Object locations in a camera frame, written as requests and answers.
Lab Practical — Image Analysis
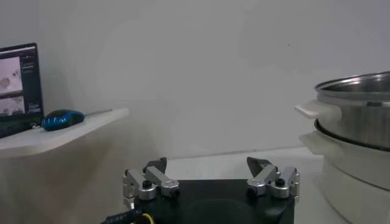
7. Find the white electric cooker pot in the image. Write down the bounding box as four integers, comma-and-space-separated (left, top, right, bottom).
300, 120, 390, 224

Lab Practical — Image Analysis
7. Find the blue black computer mouse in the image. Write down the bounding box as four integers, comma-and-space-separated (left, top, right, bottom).
41, 109, 85, 132

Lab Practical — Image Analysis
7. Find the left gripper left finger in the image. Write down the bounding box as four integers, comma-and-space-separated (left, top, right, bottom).
121, 156, 180, 202

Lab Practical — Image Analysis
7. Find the black laptop screen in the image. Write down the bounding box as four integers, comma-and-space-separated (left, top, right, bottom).
0, 42, 44, 139

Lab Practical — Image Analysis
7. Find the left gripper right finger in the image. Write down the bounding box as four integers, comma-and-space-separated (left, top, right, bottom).
246, 156, 302, 200

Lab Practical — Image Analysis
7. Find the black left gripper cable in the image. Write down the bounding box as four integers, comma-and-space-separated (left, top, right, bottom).
102, 211, 154, 224

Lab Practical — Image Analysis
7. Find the stainless perforated steamer basket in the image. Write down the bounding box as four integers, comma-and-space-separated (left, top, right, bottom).
294, 71, 390, 152

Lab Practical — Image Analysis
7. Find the white side table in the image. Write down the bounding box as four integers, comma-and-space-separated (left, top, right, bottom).
0, 108, 130, 159

